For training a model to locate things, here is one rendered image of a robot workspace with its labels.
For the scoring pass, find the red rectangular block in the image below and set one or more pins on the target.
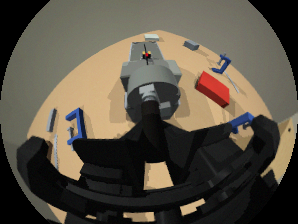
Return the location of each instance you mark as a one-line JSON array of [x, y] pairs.
[[212, 88]]

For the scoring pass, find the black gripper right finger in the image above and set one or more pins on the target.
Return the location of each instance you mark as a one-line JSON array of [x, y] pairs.
[[181, 145]]

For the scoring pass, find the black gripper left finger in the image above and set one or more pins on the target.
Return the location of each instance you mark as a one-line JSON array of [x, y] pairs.
[[127, 151]]

